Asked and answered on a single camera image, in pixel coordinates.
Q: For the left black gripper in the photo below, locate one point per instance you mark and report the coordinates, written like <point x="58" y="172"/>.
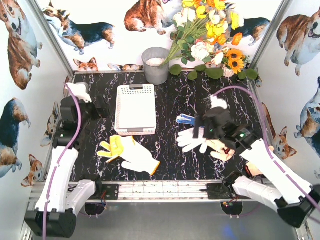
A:
<point x="93" y="110"/>

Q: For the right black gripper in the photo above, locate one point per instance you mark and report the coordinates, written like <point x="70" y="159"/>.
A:
<point x="208" y="125"/>

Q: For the white knit glove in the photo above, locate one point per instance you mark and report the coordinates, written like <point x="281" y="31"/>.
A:
<point x="186" y="140"/>

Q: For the blue dotted work glove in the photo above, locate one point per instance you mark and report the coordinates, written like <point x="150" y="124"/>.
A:
<point x="185" y="119"/>

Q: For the yellow dotted work glove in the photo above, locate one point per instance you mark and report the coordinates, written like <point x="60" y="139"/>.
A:
<point x="115" y="147"/>

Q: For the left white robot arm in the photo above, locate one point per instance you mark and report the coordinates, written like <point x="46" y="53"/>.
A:
<point x="55" y="213"/>

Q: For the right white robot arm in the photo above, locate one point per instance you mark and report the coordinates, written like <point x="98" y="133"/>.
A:
<point x="293" y="198"/>

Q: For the white plastic storage basket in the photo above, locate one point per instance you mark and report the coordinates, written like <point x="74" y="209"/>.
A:
<point x="135" y="111"/>

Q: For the grey metal bucket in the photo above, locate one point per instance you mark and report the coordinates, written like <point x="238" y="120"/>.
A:
<point x="155" y="68"/>

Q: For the white glove orange cuff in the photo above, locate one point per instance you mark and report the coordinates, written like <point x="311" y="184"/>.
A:
<point x="139" y="159"/>

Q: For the sunflower pot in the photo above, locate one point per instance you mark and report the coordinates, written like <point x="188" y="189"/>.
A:
<point x="234" y="61"/>

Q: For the artificial flower bouquet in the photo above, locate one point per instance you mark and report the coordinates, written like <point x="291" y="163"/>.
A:
<point x="203" y="31"/>

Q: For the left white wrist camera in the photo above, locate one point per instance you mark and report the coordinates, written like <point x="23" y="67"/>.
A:
<point x="80" y="90"/>

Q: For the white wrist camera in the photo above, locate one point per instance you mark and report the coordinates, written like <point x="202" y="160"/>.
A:
<point x="218" y="102"/>
<point x="80" y="90"/>

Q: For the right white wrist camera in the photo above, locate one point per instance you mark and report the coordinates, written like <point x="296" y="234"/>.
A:
<point x="218" y="102"/>

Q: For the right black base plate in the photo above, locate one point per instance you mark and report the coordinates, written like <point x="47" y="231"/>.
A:
<point x="216" y="191"/>

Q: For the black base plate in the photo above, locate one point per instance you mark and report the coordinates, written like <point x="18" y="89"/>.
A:
<point x="216" y="191"/>
<point x="107" y="192"/>

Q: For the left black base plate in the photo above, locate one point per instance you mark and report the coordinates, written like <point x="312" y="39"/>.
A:
<point x="107" y="192"/>

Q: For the front aluminium rail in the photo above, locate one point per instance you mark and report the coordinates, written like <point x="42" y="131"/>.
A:
<point x="129" y="191"/>

